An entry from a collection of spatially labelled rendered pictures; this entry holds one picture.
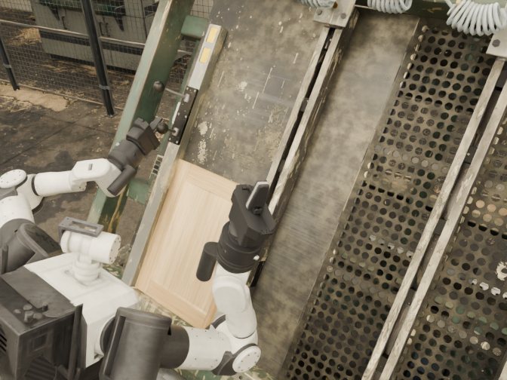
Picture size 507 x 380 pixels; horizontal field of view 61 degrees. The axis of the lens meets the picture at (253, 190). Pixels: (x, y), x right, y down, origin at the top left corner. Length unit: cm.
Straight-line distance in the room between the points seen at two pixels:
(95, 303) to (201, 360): 26
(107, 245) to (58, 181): 45
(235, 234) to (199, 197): 65
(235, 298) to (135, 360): 22
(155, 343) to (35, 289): 28
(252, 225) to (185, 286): 76
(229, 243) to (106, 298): 32
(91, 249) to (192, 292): 55
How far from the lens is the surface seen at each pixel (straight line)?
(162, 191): 152
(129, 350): 92
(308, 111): 124
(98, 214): 172
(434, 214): 112
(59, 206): 365
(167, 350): 95
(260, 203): 78
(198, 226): 145
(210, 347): 103
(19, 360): 95
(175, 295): 152
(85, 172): 133
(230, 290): 89
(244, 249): 82
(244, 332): 107
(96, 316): 97
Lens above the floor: 209
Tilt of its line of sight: 37 degrees down
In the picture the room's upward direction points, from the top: straight up
